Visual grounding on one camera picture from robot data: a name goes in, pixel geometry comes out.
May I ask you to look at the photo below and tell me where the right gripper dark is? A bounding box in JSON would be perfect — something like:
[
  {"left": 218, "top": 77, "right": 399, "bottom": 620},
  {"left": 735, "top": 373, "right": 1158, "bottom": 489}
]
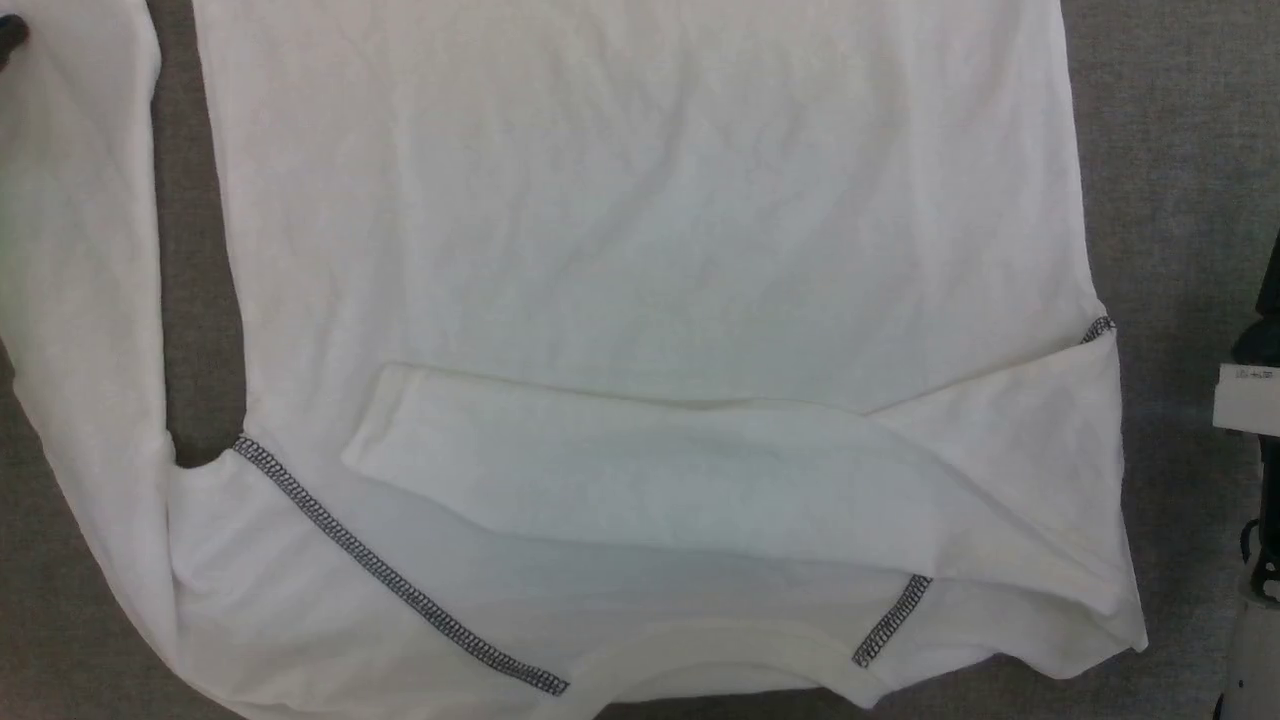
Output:
[{"left": 1229, "top": 230, "right": 1280, "bottom": 367}]

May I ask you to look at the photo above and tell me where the white label tag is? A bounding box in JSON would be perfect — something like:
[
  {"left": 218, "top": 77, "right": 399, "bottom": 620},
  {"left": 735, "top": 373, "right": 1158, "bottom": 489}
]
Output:
[{"left": 1212, "top": 364, "right": 1280, "bottom": 433}]

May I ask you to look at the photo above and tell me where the white long-sleeve shirt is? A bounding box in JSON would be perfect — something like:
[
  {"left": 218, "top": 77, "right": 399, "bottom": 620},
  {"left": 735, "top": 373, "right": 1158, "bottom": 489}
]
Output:
[{"left": 0, "top": 0, "right": 1149, "bottom": 720}]

